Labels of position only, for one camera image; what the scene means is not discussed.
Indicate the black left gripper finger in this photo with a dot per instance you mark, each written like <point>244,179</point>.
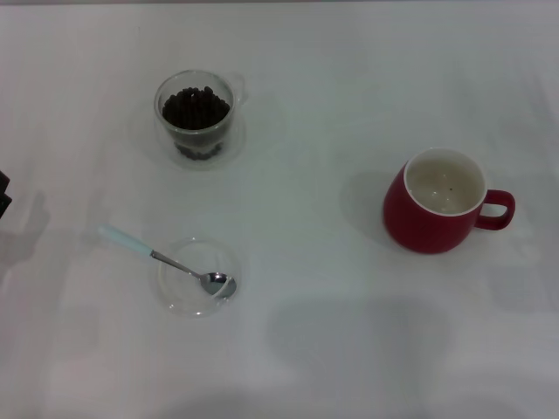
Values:
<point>4,204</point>
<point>3,181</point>

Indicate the red ceramic mug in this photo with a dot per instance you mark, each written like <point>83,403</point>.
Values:
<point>419,227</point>

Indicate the double-walled glass cup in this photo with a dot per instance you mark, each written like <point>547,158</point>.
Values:
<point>167,136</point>

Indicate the coffee bean pile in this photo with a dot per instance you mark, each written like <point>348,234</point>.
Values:
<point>196,111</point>

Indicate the glass saucer under cup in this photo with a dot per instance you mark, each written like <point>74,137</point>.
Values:
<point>236,144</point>

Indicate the clear glass saucer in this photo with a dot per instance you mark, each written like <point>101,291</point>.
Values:
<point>183,297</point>

